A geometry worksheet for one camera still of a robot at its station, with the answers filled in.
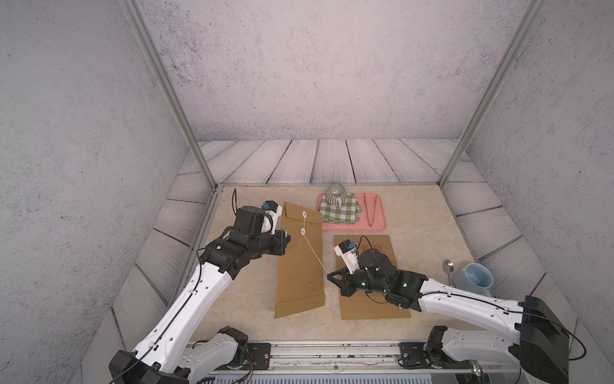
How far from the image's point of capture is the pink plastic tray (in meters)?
1.07

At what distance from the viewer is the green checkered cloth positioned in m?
1.07

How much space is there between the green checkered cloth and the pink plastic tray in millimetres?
13

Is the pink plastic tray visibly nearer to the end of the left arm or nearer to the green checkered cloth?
the green checkered cloth
